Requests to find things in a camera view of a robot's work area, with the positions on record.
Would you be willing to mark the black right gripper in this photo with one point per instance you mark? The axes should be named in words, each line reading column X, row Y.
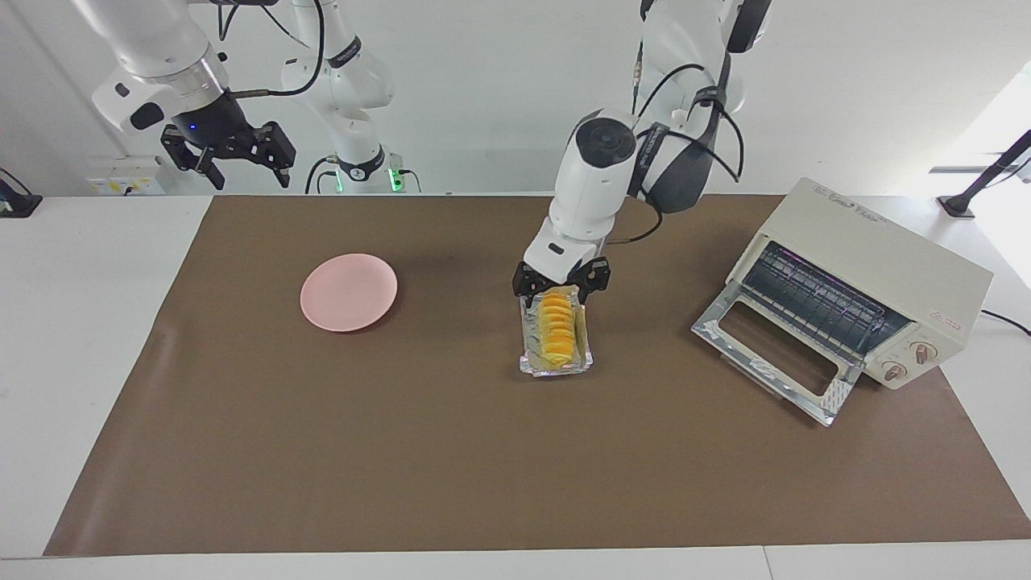
column 221, row 129

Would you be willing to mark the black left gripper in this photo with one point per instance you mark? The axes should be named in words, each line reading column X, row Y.
column 556, row 280

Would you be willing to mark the sliced orange bread loaf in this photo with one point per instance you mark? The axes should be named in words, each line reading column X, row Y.
column 557, row 334

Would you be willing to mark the aluminium foil tray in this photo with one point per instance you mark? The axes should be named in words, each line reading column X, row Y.
column 527, row 346

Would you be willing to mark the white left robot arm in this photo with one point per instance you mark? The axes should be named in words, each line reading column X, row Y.
column 592, row 177

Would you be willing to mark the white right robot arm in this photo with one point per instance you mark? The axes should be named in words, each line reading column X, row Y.
column 153, row 40

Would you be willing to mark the glass oven door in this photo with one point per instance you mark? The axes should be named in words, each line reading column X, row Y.
column 717, row 330

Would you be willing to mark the white toaster oven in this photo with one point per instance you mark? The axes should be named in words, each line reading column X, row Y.
column 886, row 258

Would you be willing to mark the beige oven knob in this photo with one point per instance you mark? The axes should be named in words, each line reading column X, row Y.
column 894, row 371
column 924, row 352

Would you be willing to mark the pink plate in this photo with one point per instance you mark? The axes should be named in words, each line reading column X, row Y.
column 348, row 294

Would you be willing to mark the short black stand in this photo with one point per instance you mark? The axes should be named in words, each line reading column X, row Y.
column 16, row 203

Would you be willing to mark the brown table mat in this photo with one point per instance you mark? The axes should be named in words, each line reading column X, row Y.
column 403, row 451

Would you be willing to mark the tall black stand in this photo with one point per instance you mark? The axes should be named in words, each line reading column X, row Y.
column 958, row 205

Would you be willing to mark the white wall power socket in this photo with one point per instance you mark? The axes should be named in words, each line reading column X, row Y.
column 129, row 179

